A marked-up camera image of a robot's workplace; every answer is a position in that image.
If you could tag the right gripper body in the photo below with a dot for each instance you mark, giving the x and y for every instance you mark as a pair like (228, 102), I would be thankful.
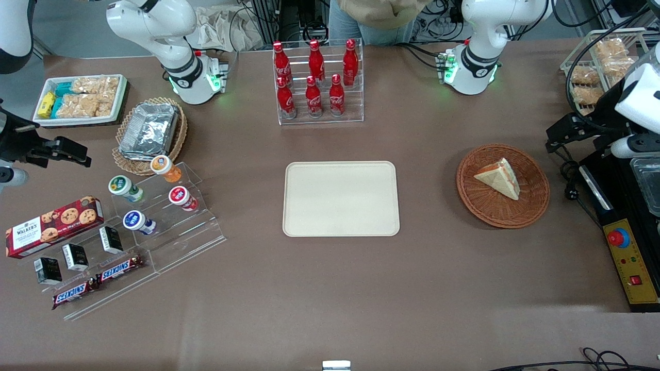
(14, 141)

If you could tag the triangular sandwich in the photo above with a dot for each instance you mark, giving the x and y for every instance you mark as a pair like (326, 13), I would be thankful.
(497, 178)

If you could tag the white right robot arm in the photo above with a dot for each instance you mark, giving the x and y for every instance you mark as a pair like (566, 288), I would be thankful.
(172, 51)

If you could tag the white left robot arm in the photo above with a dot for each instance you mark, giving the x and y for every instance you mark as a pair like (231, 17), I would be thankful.
(479, 51)

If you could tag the white snack tray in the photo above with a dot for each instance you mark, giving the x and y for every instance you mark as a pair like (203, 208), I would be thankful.
(121, 98)

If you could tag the light wicker basket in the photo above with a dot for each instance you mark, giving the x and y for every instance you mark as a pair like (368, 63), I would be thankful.
(178, 139)

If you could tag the brown wicker basket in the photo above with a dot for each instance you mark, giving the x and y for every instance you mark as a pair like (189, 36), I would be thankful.
(484, 211)

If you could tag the beige plastic tray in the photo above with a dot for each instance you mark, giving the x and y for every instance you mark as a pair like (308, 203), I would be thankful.
(340, 198)

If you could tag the clear rice cracker pack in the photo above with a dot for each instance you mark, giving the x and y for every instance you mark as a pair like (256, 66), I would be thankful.
(95, 85)
(585, 75)
(619, 67)
(588, 95)
(85, 105)
(611, 47)

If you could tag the yellow snack packet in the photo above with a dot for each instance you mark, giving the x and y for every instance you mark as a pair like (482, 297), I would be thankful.
(46, 104)

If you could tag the teal snack packet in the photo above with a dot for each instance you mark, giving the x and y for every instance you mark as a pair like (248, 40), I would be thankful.
(63, 89)
(56, 107)

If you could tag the black appliance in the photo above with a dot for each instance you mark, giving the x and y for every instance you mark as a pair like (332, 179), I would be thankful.
(616, 180)

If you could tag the green yogurt bottle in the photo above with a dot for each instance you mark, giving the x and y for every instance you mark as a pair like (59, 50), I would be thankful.
(122, 186)

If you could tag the red Walkers cookie box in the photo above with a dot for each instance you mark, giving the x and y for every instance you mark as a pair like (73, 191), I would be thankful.
(51, 226)

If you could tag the clear plastic container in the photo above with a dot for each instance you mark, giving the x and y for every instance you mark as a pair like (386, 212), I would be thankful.
(647, 183)

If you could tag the foil container stack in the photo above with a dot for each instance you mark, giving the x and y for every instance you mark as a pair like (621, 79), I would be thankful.
(149, 131)

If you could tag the orange yogurt bottle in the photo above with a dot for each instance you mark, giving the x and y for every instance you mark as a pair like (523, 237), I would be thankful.
(164, 166)

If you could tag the blue yogurt bottle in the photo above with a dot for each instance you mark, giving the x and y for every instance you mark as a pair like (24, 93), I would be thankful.
(135, 221)

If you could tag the small black box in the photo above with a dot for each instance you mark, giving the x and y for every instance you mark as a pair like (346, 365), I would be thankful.
(111, 239)
(75, 257)
(47, 271)

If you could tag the red yogurt bottle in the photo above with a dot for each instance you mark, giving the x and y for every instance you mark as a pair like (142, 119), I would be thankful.
(180, 197)

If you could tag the Snickers bar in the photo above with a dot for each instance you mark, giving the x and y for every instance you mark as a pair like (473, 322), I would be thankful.
(121, 269)
(75, 293)

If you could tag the yellow control box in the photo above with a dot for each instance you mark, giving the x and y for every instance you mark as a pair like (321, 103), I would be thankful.
(634, 263)

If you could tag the clear acrylic stepped stand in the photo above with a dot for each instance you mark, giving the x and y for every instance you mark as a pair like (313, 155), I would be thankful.
(198, 237)
(118, 293)

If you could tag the crumpled beige bag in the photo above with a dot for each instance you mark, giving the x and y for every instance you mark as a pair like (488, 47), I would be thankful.
(221, 28)

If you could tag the clear acrylic bottle rack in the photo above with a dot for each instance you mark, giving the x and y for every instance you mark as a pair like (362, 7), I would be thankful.
(356, 111)

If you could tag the red cola bottle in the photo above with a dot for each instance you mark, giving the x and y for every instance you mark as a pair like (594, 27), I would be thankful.
(280, 62)
(350, 62)
(336, 98)
(316, 61)
(313, 99)
(286, 100)

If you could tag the small white block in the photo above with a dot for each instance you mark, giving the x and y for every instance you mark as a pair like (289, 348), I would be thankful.
(336, 365)

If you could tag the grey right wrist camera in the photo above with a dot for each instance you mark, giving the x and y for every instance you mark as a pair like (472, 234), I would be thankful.
(13, 176)

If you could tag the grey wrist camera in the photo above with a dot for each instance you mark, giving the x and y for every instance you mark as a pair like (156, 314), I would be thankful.
(637, 146)
(13, 176)

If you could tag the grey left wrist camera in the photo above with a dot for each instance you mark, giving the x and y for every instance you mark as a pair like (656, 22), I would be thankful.
(637, 146)

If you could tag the aluminium frame post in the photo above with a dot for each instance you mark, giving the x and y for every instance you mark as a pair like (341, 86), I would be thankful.
(265, 20)

